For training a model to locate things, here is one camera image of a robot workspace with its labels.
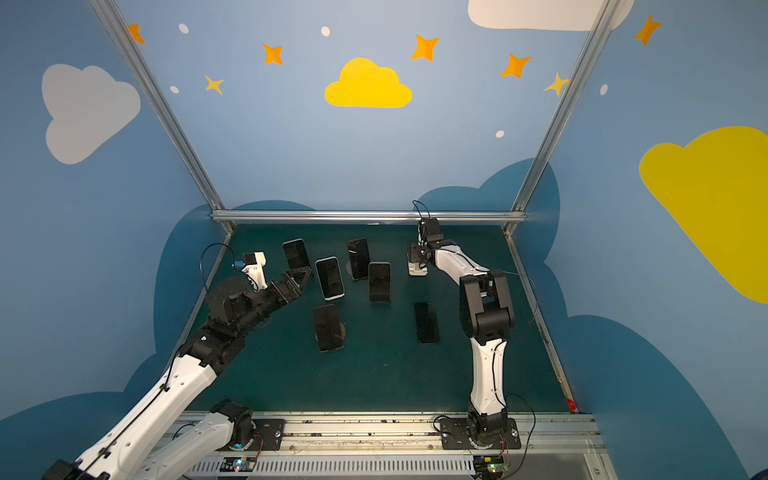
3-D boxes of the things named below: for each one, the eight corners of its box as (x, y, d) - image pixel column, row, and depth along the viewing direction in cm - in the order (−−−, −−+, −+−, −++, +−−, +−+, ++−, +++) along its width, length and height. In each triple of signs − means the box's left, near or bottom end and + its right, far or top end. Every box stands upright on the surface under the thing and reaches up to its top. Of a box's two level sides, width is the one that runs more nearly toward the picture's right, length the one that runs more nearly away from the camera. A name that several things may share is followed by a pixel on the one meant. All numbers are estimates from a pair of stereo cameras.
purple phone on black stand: (369, 308, 104) (367, 280, 91) (370, 289, 110) (368, 260, 96) (390, 308, 104) (391, 280, 91) (390, 289, 110) (391, 260, 96)
